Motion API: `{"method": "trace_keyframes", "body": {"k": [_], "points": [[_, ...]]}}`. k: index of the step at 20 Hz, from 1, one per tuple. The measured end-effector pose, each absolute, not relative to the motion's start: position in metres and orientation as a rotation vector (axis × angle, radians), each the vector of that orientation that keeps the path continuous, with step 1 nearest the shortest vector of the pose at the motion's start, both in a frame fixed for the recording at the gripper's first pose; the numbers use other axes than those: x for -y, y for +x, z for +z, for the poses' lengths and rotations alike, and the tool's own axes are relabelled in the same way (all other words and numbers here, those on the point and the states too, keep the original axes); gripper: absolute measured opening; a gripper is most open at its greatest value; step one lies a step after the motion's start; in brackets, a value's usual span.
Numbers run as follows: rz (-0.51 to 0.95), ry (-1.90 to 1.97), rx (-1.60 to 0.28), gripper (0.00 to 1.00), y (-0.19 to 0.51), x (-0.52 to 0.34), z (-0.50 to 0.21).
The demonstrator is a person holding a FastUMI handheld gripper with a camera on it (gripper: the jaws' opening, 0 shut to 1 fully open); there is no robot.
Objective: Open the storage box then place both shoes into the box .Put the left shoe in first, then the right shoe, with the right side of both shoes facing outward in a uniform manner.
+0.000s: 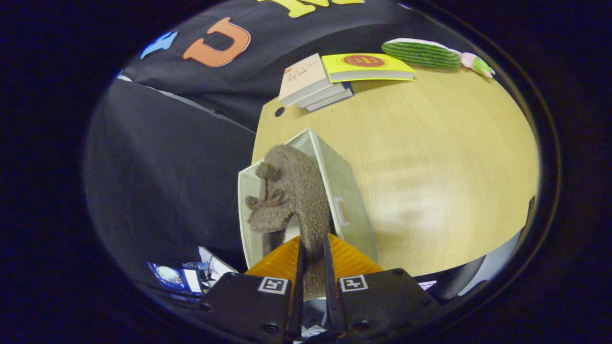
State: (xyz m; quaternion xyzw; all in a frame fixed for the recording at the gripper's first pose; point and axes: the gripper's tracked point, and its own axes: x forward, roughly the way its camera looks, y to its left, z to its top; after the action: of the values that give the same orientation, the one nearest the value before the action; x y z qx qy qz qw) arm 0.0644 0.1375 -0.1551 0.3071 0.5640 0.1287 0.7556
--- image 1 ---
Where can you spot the yellow cover book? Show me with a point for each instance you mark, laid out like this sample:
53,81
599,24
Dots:
334,64

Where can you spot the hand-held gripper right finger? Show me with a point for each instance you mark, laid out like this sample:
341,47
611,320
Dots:
332,301

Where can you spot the watermelon slice plush toy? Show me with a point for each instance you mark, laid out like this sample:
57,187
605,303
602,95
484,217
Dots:
420,55

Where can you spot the pink and green plush toy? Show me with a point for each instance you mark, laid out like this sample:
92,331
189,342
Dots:
475,62

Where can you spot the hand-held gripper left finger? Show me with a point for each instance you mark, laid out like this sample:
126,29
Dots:
296,301

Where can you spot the grey book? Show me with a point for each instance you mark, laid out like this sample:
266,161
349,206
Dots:
337,99
325,94

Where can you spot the black backdrop cloth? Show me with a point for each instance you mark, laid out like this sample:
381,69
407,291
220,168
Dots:
167,167

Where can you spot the blue printed packet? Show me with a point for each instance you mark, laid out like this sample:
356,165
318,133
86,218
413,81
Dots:
169,276

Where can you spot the cream fabric storage box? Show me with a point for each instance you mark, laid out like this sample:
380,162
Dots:
344,191

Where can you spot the brown fuzzy shoe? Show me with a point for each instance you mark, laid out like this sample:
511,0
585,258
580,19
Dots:
301,191

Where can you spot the white cardboard piece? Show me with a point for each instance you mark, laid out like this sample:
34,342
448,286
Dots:
215,263

